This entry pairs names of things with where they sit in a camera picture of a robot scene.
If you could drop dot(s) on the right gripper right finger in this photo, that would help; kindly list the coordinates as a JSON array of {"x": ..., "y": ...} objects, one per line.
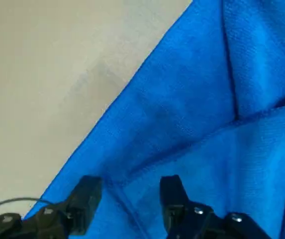
[{"x": 172, "y": 194}]

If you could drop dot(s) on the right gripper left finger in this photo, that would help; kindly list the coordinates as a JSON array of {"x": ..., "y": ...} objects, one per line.
[{"x": 87, "y": 194}]

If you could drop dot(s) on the blue microfibre towel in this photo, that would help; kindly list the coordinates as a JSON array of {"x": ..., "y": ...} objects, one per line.
[{"x": 194, "y": 99}]

